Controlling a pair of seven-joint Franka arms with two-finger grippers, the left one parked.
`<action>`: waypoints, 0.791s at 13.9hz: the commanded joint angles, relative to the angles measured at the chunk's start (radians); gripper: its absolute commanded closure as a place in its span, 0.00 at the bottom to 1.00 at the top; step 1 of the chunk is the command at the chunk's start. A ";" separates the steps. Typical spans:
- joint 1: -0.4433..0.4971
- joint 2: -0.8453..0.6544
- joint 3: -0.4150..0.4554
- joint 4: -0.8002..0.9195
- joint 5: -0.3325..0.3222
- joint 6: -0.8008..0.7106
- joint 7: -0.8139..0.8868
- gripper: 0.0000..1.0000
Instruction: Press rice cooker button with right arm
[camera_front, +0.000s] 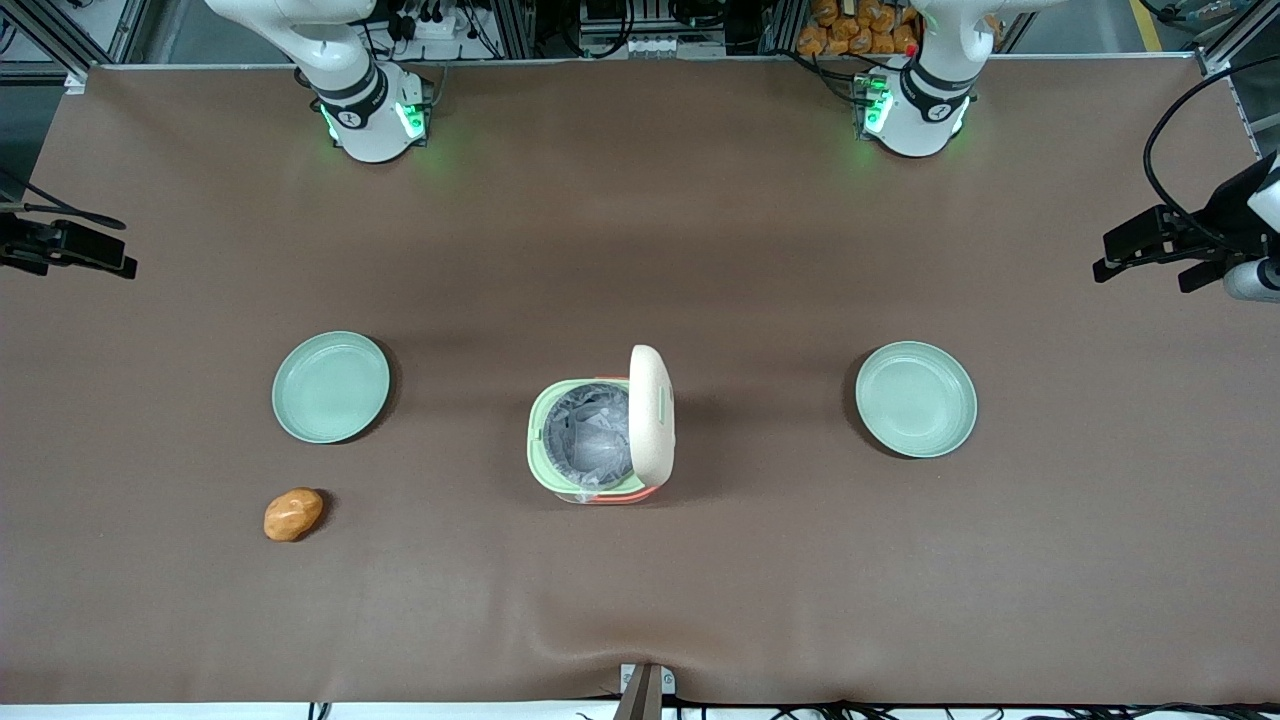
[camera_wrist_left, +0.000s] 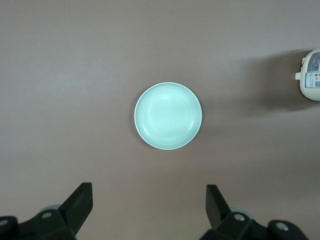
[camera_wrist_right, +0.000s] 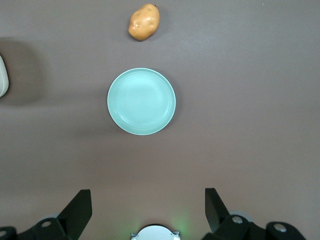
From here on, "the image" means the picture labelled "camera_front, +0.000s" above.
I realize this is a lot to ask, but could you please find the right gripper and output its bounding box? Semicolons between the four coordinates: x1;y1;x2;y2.
0;212;138;279

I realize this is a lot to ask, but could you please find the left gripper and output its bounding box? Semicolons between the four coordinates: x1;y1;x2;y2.
1092;152;1280;294

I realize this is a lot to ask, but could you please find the cream rice cooker orange handle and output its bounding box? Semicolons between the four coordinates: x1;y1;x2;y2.
526;344;677;506

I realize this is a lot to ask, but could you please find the pale green round plate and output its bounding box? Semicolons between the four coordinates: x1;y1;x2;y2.
854;341;979;460
271;331;392;445

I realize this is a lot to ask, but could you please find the orange brown potato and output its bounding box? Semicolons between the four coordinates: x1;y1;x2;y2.
263;487;325;543

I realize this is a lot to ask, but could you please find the bag of orange items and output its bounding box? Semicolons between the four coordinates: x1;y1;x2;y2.
796;0;921;57

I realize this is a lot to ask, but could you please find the white power strip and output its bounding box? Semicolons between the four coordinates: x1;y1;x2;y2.
393;0;459;43

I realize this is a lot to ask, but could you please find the brown table mat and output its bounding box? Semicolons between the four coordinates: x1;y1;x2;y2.
0;58;1280;706

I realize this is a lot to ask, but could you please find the grey electronics box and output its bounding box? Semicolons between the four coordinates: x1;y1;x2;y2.
578;0;728;58

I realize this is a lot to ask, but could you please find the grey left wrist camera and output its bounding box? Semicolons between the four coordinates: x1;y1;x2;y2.
1223;257;1280;304

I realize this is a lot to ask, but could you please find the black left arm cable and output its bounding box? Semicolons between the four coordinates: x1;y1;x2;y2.
1143;55;1280;251

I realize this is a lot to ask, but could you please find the aluminium frame profile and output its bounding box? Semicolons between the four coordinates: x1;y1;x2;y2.
0;0;151;93
1195;0;1280;79

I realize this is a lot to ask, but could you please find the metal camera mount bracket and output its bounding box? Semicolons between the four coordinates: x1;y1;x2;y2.
617;662;677;720

